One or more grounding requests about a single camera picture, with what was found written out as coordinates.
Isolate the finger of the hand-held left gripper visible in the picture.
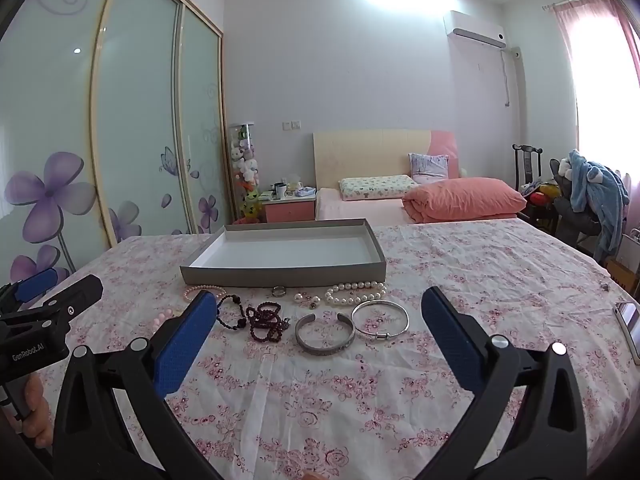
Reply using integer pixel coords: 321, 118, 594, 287
0, 267, 58, 306
30, 274, 104, 326

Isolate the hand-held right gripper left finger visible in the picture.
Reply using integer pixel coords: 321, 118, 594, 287
50, 289, 221, 480

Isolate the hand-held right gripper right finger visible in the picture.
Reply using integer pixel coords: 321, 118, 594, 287
415, 286, 588, 480

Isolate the black bead bracelet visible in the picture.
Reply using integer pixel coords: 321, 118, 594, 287
216, 294, 252, 334

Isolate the pink pearl bracelet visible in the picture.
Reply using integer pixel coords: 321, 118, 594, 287
183, 285, 229, 302

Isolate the thin silver bangle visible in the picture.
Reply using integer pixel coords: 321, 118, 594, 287
351, 300, 410, 342

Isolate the dark red bead bracelet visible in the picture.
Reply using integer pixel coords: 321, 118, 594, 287
245, 301, 292, 345

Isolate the white pearl bracelet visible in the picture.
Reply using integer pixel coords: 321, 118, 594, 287
325, 281, 388, 307

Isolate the grey cardboard tray box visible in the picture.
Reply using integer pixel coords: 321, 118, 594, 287
180, 218, 387, 288

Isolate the wide silver cuff bangle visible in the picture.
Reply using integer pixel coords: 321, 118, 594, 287
294, 312, 357, 357

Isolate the person's left hand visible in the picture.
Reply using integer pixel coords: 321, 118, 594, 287
19, 374, 54, 451

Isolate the salmon pink duvet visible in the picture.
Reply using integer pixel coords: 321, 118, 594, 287
403, 177, 528, 224

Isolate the pink floral tablecloth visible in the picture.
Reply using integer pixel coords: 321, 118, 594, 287
60, 220, 640, 480

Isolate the pink bed sheet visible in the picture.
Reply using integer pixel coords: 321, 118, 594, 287
315, 187, 519, 226

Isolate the pink white nightstand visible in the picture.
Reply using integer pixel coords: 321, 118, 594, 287
263, 192, 317, 224

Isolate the white floral pillow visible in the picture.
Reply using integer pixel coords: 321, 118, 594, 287
338, 175, 421, 202

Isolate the red yellow plush toy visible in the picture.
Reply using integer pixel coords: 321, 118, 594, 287
529, 184, 560, 207

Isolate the grey office chair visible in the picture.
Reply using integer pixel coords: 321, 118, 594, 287
549, 159, 602, 248

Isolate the purple print cushion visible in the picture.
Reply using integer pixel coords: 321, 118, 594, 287
408, 152, 450, 185

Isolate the smartphone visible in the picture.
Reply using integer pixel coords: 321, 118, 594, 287
614, 301, 640, 365

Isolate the clear tube of plush toys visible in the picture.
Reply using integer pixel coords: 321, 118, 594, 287
229, 122, 261, 224

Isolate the dark wooden chair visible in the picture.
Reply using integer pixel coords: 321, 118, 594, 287
512, 144, 544, 198

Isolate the flower print sliding wardrobe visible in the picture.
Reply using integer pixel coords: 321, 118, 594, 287
0, 0, 232, 291

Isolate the beige pink headboard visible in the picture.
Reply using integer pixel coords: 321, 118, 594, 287
313, 129, 460, 207

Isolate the blue fleece garment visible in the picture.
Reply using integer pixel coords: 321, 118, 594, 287
566, 150, 631, 261

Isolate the pink curtain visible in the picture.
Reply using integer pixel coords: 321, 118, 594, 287
542, 0, 640, 181

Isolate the white air conditioner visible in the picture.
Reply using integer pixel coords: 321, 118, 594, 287
443, 10, 507, 51

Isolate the white wall cable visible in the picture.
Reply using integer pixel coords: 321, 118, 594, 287
501, 49, 523, 109

